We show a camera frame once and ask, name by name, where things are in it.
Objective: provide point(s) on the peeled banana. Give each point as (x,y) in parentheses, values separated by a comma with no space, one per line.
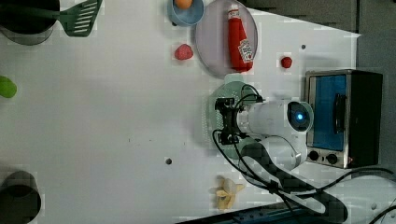
(226,194)

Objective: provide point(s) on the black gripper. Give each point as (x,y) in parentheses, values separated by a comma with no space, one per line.
(230,133)

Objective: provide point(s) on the blue bowl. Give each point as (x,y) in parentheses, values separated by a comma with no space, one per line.
(185,17)

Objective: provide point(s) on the green cylinder object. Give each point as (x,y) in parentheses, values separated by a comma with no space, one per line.
(8,88)

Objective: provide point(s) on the green slotted spatula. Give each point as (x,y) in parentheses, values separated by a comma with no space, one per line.
(78,20)

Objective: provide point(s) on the black cylinder cup upper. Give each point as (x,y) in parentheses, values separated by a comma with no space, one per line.
(26,29)

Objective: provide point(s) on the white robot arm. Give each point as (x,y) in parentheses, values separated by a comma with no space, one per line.
(266,141)

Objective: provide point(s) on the red ketchup bottle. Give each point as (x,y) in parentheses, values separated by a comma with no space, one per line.
(241,53)

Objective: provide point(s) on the black cylinder cup lower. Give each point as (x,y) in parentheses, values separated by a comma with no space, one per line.
(20,201)

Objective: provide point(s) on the black cylinder cup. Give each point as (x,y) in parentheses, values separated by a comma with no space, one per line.
(26,29)
(20,201)

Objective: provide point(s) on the mint green strainer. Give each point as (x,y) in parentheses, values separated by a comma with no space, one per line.
(234,86)

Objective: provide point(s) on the toy strawberry near plate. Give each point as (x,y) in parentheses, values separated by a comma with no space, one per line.
(183,52)

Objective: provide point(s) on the grey oval plate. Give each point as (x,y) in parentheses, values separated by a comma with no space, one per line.
(211,36)

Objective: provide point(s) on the toy strawberry near oven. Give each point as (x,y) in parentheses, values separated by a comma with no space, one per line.
(286,62)

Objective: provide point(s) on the orange egg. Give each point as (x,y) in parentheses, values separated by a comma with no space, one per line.
(183,4)

